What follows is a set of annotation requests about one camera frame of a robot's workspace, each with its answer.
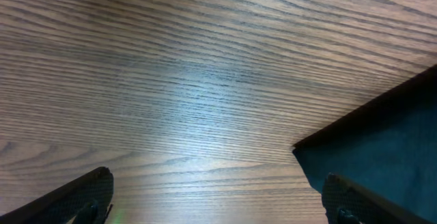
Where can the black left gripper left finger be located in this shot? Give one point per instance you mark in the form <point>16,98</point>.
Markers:
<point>86,199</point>

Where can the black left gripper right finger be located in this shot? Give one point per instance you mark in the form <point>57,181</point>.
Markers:
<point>346,202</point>

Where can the black t-shirt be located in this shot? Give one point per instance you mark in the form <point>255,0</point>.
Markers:
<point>387,146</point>

